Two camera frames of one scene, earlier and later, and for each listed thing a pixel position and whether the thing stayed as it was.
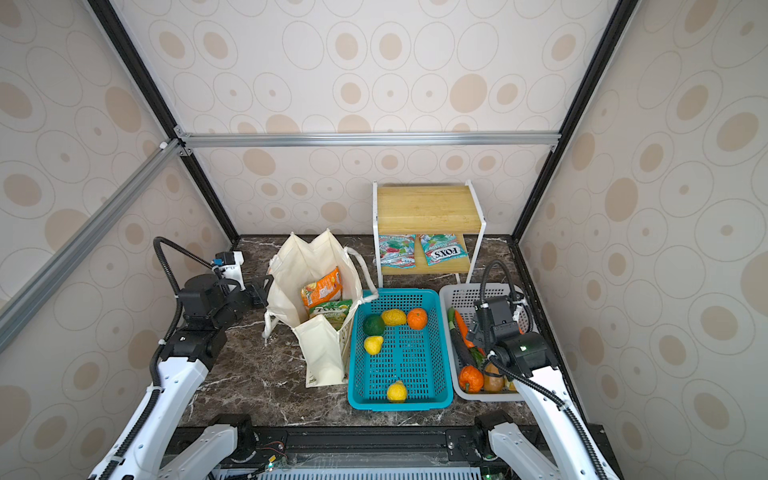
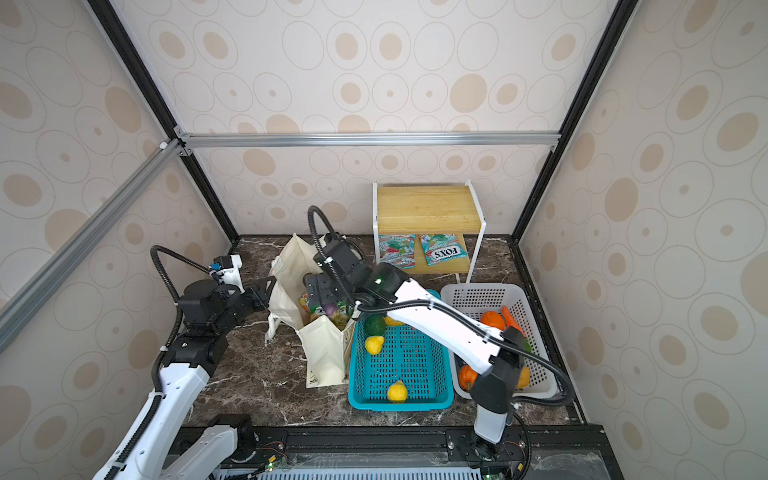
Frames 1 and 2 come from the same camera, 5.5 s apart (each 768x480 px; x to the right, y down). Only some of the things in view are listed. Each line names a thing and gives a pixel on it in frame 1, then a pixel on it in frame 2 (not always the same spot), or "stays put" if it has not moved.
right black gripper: (476, 330) -> (325, 292)
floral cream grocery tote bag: (289, 268) stays put
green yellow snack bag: (336, 311) stays put
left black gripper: (261, 295) stays put
